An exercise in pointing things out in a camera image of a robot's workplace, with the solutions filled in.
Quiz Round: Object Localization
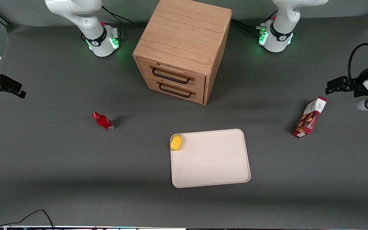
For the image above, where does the red cookie box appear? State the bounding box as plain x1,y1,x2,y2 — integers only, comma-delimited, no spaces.
292,96,328,138

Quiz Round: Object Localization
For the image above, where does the beige plastic tray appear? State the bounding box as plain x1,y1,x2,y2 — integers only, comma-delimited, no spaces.
170,129,251,188

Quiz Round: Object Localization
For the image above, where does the red drink bottle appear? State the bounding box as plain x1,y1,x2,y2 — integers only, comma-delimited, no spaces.
92,112,115,131

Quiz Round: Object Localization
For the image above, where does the wooden drawer front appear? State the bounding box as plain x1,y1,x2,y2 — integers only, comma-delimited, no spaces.
144,75,205,104
137,57,206,93

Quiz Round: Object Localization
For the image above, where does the wooden drawer cabinet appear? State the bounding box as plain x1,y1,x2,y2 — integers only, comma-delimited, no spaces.
132,0,233,105

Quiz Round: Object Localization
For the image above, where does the yellow lemon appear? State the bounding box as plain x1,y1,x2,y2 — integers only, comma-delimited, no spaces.
170,134,183,151

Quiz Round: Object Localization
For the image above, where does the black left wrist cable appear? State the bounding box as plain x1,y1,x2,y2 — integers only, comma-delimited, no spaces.
348,43,368,81

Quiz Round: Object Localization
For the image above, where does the black left arm base cable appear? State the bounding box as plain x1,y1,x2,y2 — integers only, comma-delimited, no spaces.
231,10,279,36

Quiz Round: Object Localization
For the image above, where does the black arm base cable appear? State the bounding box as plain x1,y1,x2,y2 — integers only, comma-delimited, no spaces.
231,10,279,36
102,5,134,39

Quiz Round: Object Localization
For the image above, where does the black right arm base cable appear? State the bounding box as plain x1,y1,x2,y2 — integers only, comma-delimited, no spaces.
102,5,134,39

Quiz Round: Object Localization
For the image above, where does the black cable at table edge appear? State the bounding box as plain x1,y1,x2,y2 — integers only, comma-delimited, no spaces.
0,209,55,230

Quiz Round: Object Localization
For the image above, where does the black metal drawer handle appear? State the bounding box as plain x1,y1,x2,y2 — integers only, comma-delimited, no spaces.
152,68,191,85
159,83,193,98

